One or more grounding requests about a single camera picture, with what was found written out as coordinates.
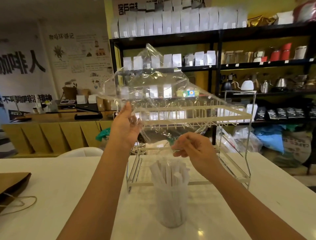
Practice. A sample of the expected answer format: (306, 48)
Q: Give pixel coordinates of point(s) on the person's left hand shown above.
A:
(122, 131)

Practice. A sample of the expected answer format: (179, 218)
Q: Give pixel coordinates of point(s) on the person's right hand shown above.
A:
(200, 153)

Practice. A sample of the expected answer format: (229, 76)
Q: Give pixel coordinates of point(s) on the person's left thumb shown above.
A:
(136, 122)

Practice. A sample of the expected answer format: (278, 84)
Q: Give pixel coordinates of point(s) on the person's right thumb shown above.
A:
(181, 153)

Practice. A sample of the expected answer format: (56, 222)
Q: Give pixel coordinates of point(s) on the clear plastic bag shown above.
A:
(158, 99)

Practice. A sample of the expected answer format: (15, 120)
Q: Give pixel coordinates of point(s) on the person's left forearm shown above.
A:
(98, 188)

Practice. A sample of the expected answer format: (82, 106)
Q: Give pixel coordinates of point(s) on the person's right forearm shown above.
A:
(246, 205)

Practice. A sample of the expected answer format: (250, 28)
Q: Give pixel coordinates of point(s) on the bundle of white wrapped straws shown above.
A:
(169, 173)

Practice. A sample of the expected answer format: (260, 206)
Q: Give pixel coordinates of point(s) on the green plastic bag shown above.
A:
(103, 133)

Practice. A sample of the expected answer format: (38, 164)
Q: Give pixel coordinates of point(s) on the brown paper pouch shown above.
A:
(100, 103)

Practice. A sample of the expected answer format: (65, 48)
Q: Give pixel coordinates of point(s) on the white box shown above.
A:
(92, 98)
(80, 99)

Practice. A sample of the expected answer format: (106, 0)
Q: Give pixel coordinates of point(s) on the clear plastic cup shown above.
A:
(170, 205)

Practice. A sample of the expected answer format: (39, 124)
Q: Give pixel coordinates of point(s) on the colourful small box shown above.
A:
(187, 93)

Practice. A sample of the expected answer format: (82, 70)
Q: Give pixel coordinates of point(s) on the crumpled clear plastic bags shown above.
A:
(239, 142)

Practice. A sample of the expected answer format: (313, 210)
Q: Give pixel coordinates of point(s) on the white chair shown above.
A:
(81, 151)

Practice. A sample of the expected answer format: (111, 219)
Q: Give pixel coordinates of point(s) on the row of small white pouches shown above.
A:
(170, 60)

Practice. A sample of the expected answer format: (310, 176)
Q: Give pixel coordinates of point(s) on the wooden counter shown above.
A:
(54, 133)

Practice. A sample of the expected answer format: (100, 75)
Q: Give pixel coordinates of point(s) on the black gooseneck kettle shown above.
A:
(227, 84)

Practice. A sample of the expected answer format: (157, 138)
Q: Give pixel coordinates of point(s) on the blue plastic bag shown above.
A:
(271, 138)

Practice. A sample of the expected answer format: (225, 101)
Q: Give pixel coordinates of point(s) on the white gooseneck kettle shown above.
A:
(246, 84)

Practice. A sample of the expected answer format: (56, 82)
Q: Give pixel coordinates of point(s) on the clear glass jar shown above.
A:
(238, 56)
(228, 57)

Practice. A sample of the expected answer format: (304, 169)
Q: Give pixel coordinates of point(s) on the row of tall white pouches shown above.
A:
(177, 21)

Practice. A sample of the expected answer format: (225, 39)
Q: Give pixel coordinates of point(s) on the row of black coffee bags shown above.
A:
(284, 113)

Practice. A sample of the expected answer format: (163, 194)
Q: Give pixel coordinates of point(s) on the burlap sack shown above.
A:
(296, 148)

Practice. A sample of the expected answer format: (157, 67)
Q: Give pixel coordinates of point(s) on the black shelf unit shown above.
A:
(266, 66)

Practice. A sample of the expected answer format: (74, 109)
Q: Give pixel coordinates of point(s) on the steel gooseneck kettle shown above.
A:
(281, 82)

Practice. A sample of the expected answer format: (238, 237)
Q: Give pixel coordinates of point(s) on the white banner with black characters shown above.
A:
(22, 74)

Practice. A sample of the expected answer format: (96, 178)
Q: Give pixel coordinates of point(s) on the red canister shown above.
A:
(274, 55)
(286, 50)

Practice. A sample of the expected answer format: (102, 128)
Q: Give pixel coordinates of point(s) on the brown paper carrier bag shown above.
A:
(12, 188)

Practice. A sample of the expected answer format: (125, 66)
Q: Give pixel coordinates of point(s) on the gold foil bag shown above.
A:
(261, 20)

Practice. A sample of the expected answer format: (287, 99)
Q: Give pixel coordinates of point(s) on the white canister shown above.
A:
(300, 52)

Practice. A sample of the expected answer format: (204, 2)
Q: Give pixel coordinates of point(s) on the pink bag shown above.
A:
(305, 11)

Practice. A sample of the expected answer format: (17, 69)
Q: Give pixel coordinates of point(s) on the white illustrated wall poster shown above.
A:
(79, 61)

